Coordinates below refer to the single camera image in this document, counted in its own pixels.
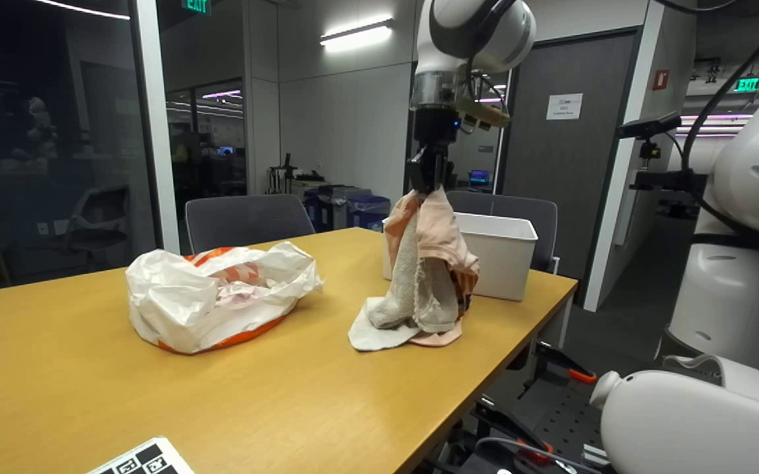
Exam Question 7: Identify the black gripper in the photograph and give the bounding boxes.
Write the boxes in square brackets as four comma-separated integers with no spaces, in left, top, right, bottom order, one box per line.
[407,104,465,200]

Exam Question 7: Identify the peach shirt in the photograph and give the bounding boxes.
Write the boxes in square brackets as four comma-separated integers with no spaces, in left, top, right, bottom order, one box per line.
[386,185,482,351]

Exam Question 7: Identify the white grey shirt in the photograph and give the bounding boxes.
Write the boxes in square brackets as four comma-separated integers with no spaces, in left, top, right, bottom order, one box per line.
[346,222,466,356]

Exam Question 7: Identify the white plastic basket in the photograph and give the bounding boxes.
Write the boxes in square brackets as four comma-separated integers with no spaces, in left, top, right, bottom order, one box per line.
[379,208,541,302]

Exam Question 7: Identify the white orange plastic bag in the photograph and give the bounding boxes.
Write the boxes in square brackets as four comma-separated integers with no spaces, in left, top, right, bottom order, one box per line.
[125,241,325,356]

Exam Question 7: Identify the blue storage bins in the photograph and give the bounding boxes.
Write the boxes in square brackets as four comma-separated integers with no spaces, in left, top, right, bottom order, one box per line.
[304,183,394,235]

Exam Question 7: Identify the grey office chair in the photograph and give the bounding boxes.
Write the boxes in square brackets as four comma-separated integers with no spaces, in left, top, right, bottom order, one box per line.
[183,193,317,259]
[448,190,564,275]

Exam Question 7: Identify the grey door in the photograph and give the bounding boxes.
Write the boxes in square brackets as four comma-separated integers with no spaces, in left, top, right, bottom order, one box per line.
[496,23,648,293]

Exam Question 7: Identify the ceiling tube lamp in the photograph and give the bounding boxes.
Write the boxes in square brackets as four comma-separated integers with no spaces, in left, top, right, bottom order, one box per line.
[317,19,397,58]

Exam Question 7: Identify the white paper door sign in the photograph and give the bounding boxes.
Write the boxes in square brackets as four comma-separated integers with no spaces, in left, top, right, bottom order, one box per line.
[542,90,585,123]

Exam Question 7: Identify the red black hand tool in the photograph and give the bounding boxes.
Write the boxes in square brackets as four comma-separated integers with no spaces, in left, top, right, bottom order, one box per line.
[474,433,581,474]

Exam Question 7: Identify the black white calibration checkerboard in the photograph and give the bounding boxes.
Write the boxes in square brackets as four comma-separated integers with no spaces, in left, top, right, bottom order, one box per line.
[88,435,196,474]

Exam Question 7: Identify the tan wrist camera mount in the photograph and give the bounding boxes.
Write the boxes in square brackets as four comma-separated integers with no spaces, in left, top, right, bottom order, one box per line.
[453,94,515,133]

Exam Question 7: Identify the white window frame post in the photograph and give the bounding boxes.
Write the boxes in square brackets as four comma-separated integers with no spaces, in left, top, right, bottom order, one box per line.
[130,0,184,259]
[581,0,691,313]

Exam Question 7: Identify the black camera stand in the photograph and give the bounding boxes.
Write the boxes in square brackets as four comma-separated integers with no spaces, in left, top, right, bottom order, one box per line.
[615,113,712,222]

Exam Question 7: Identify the orange handled tool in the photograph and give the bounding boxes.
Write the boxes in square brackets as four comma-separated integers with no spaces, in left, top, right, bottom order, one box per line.
[532,339,602,391]

